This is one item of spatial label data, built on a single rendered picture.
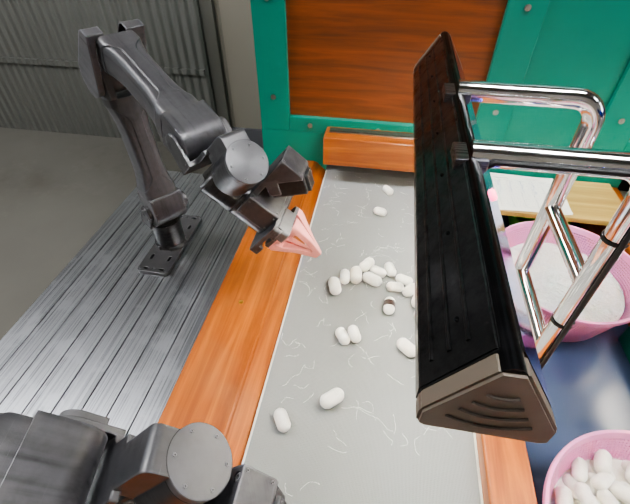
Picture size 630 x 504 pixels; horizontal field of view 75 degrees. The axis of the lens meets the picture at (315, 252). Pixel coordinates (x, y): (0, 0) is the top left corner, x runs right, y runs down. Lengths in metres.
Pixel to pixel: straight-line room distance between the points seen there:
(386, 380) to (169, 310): 0.44
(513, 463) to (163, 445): 0.43
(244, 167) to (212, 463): 0.33
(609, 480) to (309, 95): 0.86
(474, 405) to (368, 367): 0.41
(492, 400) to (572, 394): 0.56
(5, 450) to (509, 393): 0.34
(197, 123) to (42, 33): 2.52
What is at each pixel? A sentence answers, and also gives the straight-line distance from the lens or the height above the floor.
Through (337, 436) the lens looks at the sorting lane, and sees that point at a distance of 0.61.
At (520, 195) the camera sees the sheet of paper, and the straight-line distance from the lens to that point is 1.01.
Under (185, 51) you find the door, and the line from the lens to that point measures 2.64.
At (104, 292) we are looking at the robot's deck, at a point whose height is 0.67.
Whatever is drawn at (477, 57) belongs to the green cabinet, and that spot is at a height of 1.02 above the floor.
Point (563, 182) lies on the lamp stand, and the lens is 0.62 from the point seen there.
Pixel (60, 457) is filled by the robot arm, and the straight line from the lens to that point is 0.40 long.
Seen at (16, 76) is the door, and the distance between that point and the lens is 3.36.
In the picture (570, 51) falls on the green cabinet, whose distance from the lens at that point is 1.01.
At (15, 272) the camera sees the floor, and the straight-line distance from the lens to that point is 2.25.
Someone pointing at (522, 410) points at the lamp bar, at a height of 1.08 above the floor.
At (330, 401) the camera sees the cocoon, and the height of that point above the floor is 0.76.
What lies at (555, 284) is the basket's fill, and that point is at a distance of 0.89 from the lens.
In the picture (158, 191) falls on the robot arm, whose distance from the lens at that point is 0.87.
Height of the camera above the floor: 1.30
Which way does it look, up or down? 43 degrees down
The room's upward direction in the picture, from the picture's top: straight up
